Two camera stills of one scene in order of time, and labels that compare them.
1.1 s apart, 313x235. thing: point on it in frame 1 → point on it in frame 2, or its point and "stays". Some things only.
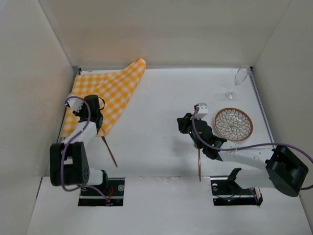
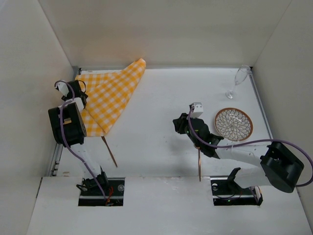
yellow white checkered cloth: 115,88 stays
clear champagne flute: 240,77 stays
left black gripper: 98,121 → 79,90
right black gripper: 185,121 stays
